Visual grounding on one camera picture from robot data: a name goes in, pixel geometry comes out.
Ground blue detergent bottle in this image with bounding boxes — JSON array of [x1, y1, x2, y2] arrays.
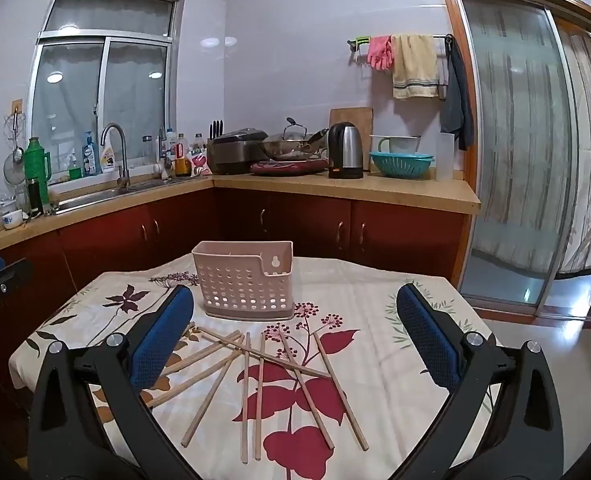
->
[[82, 132, 99, 176]]

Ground metal towel rack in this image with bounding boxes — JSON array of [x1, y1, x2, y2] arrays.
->
[[348, 34, 454, 56]]

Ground amber oil bottle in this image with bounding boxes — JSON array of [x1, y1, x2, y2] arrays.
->
[[176, 134, 191, 177]]

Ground grey hanging cloth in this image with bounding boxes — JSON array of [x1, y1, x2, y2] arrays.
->
[[440, 40, 475, 151]]

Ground knife block with knives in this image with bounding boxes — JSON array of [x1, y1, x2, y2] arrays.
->
[[206, 120, 224, 161]]

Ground white pitcher green handle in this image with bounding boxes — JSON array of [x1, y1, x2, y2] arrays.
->
[[369, 135, 421, 156]]

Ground wooden cutting board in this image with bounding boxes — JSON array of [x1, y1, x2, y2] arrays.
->
[[329, 107, 374, 171]]

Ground pink plastic utensil holder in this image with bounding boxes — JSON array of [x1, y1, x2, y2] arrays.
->
[[192, 241, 295, 321]]

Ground tall white plastic container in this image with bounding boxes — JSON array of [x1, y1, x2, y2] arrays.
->
[[435, 132, 457, 182]]

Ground red induction cooker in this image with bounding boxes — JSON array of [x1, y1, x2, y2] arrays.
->
[[250, 159, 329, 176]]

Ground steel kitchen sink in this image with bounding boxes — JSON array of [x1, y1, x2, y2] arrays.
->
[[50, 179, 189, 215]]

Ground teal plastic colander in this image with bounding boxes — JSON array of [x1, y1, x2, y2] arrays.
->
[[369, 152, 435, 178]]

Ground grey rice cooker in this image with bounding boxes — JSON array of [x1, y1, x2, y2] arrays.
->
[[210, 129, 269, 175]]

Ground aluminium frame window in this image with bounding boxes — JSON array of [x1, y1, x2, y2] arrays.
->
[[28, 0, 186, 181]]

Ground green thermos jug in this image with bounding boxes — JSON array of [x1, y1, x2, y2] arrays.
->
[[24, 137, 51, 184]]

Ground steel wok with lid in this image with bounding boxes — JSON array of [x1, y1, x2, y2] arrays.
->
[[260, 117, 329, 161]]

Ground wooden door frame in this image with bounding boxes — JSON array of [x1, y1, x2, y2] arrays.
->
[[434, 0, 591, 331]]

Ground sliding glass door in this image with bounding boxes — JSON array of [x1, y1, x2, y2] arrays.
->
[[458, 0, 591, 321]]

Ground steel kitchen faucet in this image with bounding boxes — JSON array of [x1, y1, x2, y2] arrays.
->
[[100, 122, 131, 193]]

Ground yellow striped towel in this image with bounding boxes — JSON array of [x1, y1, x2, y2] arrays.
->
[[391, 34, 440, 100]]

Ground round wire strainer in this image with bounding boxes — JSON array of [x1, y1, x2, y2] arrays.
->
[[3, 152, 27, 187]]

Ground pink rubber gloves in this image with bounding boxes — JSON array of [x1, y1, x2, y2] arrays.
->
[[368, 36, 394, 71]]

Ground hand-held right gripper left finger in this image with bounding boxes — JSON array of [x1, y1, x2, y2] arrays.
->
[[28, 284, 195, 480]]

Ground steel electric kettle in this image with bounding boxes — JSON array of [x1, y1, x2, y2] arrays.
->
[[327, 122, 365, 180]]

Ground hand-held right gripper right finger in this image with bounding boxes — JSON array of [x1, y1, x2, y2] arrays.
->
[[390, 284, 565, 480]]

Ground floral tablecloth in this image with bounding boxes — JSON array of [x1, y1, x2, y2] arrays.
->
[[8, 255, 507, 480]]

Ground black bottle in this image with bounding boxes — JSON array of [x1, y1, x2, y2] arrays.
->
[[28, 178, 44, 216]]

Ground pile of wooden chopsticks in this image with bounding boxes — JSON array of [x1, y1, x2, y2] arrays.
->
[[146, 322, 371, 463]]

